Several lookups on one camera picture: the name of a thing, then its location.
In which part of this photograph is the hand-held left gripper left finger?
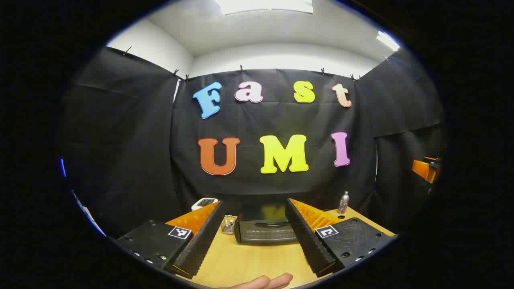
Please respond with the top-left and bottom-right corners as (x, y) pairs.
(114, 201), (226, 280)

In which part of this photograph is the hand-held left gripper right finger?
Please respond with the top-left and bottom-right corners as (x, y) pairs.
(285, 198), (396, 279)

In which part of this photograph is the black electric oven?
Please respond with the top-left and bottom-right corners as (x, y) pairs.
(234, 205), (300, 245)

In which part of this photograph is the white toaster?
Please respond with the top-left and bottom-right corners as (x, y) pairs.
(191, 197), (218, 212)

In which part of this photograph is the black backdrop cloth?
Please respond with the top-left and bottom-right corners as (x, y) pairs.
(60, 46), (446, 241)

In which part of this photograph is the small ceiling light panel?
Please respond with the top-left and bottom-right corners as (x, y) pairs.
(376, 31), (401, 52)

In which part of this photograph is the large ceiling light panel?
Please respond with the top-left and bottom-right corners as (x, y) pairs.
(215, 0), (314, 16)

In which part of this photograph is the small wire mesh holder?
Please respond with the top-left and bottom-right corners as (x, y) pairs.
(221, 215), (238, 235)

